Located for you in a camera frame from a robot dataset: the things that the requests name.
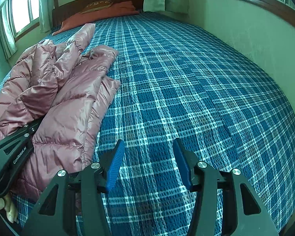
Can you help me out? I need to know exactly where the pink quilted puffer jacket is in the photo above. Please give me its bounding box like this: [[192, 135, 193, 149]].
[[0, 23, 120, 200]]

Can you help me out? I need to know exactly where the person's left hand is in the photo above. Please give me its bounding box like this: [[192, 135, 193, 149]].
[[0, 192, 18, 223]]

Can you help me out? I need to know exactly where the blue plaid bed sheet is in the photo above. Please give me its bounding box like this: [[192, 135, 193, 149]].
[[0, 12, 295, 236]]

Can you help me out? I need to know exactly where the orange folded blanket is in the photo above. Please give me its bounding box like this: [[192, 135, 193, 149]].
[[52, 1, 139, 36]]

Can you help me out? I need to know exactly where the left window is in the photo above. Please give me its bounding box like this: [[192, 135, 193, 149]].
[[0, 0, 41, 60]]

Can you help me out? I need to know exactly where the dark wooden headboard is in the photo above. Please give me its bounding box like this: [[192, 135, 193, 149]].
[[52, 0, 144, 28]]

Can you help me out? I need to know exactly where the brown patterned pillow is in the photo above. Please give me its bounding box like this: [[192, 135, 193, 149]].
[[80, 0, 113, 14]]

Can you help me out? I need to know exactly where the left green curtain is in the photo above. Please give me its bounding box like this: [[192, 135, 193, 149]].
[[39, 0, 54, 33]]

